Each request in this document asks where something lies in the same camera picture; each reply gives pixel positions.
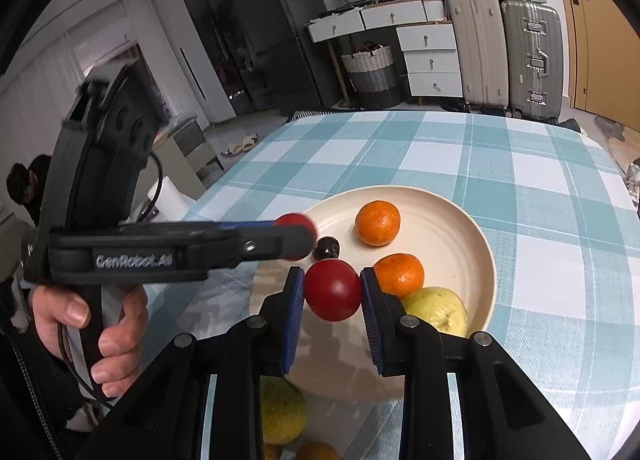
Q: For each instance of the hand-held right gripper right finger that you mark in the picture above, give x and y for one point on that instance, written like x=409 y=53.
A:
x=372 y=320

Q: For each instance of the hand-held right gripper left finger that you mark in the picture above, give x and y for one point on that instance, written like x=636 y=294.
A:
x=295 y=320

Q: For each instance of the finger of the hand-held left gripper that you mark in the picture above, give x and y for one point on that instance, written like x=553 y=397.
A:
x=260 y=247
x=240 y=225

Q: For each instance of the red tomato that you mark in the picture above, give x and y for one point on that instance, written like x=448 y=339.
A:
x=295 y=221
x=332 y=290

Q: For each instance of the orange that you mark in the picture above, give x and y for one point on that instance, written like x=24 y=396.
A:
x=377 y=223
x=400 y=272

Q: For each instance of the dark red cherry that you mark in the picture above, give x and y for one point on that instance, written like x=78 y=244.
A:
x=327 y=249

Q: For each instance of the cream round plate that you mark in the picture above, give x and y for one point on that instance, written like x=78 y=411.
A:
x=440 y=240

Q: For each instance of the person's left hand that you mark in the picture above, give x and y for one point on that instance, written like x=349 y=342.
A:
x=125 y=340

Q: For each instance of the white paper towel roll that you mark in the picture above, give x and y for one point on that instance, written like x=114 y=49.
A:
x=170 y=200

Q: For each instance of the beige slipper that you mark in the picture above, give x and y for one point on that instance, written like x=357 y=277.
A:
x=231 y=150
x=248 y=141

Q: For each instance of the beige side cabinet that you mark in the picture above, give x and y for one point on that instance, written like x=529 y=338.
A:
x=185 y=154

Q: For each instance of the large yellow-green guava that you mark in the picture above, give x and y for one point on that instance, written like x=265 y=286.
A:
x=282 y=410

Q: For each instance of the brown round fruit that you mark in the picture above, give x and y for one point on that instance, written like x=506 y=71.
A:
x=317 y=451

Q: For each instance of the dark refrigerator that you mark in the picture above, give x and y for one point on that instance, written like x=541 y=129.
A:
x=280 y=39

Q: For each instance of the tall wardrobe cabinet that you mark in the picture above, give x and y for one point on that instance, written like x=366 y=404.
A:
x=200 y=14

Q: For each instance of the woven laundry basket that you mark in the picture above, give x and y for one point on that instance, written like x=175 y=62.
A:
x=372 y=74

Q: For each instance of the white vanity desk with drawers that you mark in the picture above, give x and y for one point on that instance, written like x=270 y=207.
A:
x=430 y=59

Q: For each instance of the beige suitcase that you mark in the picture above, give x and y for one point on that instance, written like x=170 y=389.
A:
x=477 y=54

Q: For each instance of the grey floor mat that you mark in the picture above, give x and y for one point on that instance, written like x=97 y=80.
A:
x=610 y=129

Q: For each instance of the silver suitcase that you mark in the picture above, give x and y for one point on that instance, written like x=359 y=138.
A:
x=532 y=59

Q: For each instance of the wooden door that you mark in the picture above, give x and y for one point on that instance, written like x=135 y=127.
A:
x=605 y=39

